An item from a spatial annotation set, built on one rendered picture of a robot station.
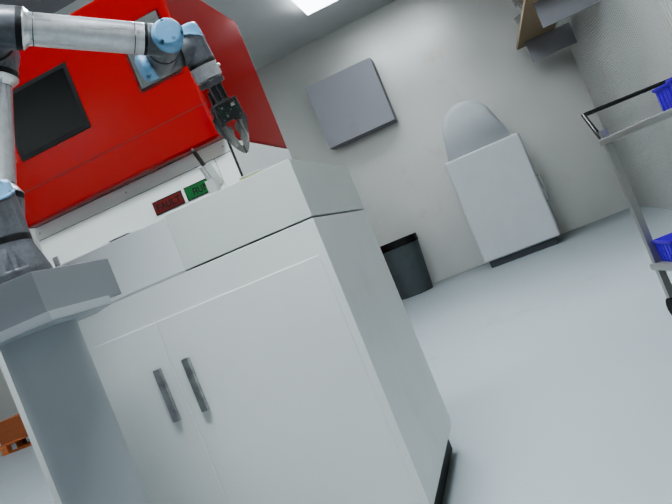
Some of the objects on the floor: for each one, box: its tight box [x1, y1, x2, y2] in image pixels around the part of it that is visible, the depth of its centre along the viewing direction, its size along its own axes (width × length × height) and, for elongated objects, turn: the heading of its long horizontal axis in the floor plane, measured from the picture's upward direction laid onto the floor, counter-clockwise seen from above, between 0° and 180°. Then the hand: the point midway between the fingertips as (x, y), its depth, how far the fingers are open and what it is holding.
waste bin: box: [380, 232, 433, 300], centre depth 767 cm, size 49×49×63 cm
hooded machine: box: [442, 100, 560, 268], centre depth 726 cm, size 83×74×170 cm
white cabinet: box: [0, 210, 453, 504], centre depth 202 cm, size 64×96×82 cm, turn 167°
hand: (244, 148), depth 191 cm, fingers closed
